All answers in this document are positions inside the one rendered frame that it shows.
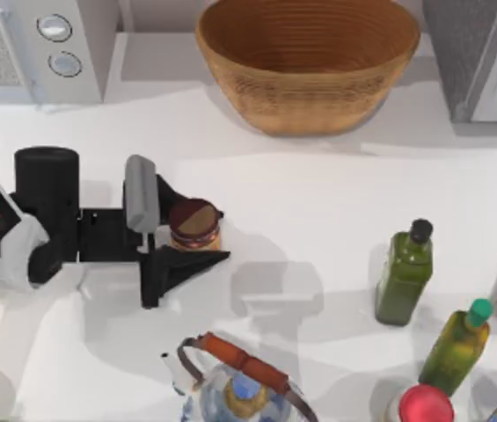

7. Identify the small jar with dark red lid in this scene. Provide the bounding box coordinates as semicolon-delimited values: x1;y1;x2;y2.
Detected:
168;198;223;253

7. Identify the pale grey rounded box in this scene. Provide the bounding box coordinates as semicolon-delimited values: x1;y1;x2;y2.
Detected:
123;154;160;234

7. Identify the pale microwave oven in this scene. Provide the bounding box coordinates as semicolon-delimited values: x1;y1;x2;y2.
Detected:
0;0;120;107

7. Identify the round microwave knob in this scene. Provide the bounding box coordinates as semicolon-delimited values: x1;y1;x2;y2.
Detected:
47;50;84;78
36;13;74;42

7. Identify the brown woven basket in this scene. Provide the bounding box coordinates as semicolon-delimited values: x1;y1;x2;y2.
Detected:
194;0;421;138

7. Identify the green bottle with black cap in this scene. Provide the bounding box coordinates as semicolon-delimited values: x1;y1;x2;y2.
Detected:
374;217;435;327

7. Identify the white bottle with red cap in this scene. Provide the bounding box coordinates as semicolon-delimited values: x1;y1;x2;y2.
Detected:
384;383;456;422

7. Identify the yellow-green bottle with green cap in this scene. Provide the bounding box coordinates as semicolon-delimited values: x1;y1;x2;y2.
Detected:
418;298;495;397

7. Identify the blue white teapot, orange handle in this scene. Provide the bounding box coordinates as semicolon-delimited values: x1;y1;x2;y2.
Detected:
160;331;320;422

